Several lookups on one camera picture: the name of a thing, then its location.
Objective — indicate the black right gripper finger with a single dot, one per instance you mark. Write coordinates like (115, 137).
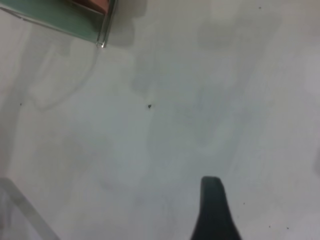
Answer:
(215, 215)

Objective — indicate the green plastic plate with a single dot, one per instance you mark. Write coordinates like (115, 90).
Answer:
(62, 23)

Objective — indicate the pink plastic plate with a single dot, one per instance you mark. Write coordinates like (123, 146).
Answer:
(95, 3)

